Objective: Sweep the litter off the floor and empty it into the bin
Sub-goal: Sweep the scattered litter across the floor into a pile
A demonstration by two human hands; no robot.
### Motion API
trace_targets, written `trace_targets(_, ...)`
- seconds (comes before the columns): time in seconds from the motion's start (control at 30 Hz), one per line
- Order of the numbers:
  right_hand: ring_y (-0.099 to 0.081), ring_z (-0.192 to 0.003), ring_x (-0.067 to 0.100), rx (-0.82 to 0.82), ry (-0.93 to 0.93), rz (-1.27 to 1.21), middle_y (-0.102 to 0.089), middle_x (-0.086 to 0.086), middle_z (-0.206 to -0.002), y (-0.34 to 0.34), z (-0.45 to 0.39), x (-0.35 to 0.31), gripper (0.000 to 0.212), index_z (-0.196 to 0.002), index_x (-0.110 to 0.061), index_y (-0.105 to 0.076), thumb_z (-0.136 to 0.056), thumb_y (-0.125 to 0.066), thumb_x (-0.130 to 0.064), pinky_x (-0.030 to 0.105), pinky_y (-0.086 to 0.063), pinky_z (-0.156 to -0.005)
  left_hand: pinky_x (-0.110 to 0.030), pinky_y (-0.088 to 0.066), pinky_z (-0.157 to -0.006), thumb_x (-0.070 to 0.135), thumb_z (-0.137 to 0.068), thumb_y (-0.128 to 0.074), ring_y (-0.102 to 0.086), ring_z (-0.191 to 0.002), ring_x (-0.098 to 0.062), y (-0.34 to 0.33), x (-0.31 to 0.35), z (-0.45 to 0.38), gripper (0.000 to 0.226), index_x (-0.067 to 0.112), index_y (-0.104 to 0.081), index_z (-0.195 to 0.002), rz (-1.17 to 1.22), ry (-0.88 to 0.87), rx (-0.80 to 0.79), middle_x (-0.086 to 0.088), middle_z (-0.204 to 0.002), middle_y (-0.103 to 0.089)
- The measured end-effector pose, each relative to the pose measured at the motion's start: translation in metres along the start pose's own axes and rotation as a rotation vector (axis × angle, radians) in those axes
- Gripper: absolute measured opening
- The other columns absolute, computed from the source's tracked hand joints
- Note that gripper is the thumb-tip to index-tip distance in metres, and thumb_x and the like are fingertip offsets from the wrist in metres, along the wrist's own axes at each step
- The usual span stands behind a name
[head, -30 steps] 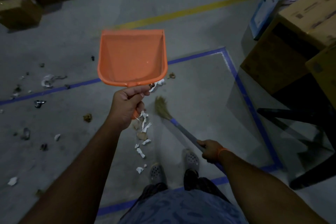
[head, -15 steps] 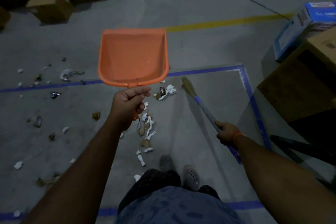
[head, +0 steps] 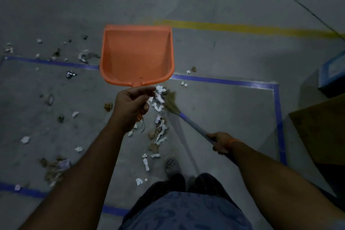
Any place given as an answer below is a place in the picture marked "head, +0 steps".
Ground person's right hand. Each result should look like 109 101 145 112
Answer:
206 132 235 155

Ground person's left hand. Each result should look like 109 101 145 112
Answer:
110 86 157 133

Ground pile of paper scraps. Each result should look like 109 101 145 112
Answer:
4 36 197 193

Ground grass broom with metal handle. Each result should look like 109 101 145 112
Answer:
163 89 238 166

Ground orange plastic dustpan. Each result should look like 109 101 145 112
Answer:
99 24 175 123

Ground person's right forearm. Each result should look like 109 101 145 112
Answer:
229 141 345 230

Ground person's left forearm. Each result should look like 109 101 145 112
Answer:
19 124 130 230

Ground orange wrist band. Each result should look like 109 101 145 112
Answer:
227 139 242 152

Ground black patterned trousers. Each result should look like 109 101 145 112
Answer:
121 172 240 220

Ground grey perforated clog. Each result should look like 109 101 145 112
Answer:
165 156 181 179

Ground blue patterned shirt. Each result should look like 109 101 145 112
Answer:
118 190 254 230

